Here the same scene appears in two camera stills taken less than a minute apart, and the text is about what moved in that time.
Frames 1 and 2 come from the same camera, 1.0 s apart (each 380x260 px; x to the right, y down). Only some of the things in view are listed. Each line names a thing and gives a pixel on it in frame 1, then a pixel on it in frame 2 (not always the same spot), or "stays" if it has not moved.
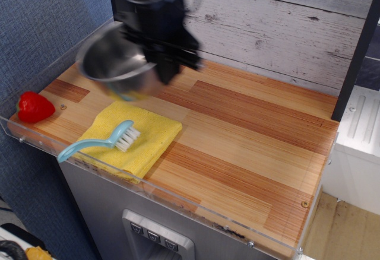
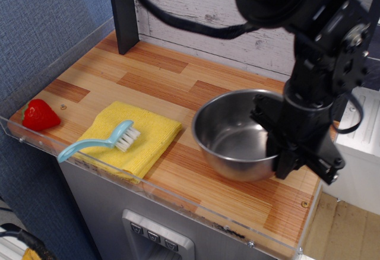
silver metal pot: (111, 58) to (232, 144)
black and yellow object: (16, 252) to (35, 250)
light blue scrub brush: (126, 135) stays
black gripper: (160, 28) to (297, 129)
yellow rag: (158, 135) stays
